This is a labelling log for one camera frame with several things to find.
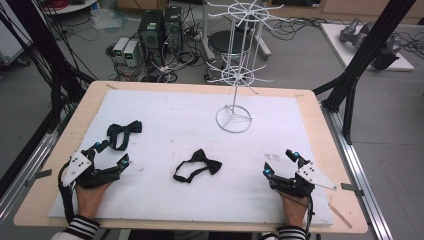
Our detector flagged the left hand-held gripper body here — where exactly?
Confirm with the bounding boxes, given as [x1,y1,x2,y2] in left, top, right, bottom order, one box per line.
[60,149,122,190]

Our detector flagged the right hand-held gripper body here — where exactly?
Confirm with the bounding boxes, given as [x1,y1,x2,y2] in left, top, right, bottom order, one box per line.
[269,159,338,199]

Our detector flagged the black bow tie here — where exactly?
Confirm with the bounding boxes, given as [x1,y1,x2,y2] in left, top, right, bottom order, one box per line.
[106,119,144,152]
[172,148,224,185]

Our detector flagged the white wire display rack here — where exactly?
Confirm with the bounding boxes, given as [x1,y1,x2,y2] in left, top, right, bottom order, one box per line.
[204,0,285,134]

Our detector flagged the person's right hand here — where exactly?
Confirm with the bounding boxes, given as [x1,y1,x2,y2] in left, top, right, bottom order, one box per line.
[279,192,310,228]

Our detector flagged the person's left hand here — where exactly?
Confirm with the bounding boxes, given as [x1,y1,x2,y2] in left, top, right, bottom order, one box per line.
[75,181,113,220]

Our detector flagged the thin wooden stick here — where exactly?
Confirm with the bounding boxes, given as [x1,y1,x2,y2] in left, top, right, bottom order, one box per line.
[327,202,353,230]

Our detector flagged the grey metal table clamp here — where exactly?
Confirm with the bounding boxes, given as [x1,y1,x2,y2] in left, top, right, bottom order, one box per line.
[24,168,53,188]
[340,182,365,198]

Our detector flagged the white bench power supply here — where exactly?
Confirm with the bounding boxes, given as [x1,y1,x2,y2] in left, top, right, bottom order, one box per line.
[122,40,140,68]
[112,36,131,65]

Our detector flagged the white floor platform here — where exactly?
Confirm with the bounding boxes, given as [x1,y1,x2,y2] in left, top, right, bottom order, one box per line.
[319,22,416,73]

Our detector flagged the black computer tower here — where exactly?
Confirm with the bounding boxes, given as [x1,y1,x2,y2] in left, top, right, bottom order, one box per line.
[162,5,184,55]
[137,9,165,67]

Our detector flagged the clear plastic bag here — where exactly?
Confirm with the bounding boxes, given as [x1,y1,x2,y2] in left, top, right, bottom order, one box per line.
[90,7,128,32]

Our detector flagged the black round stool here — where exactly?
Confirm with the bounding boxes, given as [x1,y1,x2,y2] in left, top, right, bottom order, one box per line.
[207,29,252,57]

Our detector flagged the white round table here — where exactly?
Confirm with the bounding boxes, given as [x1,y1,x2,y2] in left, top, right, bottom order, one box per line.
[39,0,100,16]

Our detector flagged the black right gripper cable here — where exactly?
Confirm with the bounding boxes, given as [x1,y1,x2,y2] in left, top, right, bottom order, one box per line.
[304,194,317,240]

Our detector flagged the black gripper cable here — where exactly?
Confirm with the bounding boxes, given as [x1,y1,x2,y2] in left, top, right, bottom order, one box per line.
[304,194,317,240]
[57,161,77,225]

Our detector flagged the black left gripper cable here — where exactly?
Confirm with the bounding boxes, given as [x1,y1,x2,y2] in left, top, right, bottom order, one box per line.
[57,161,77,225]

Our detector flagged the aluminium side rail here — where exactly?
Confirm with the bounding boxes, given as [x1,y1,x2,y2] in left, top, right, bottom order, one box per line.
[320,101,395,240]
[0,109,73,228]

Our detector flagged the black metal frame post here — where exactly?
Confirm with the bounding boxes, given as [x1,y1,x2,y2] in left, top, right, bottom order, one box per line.
[312,0,418,146]
[0,0,98,134]

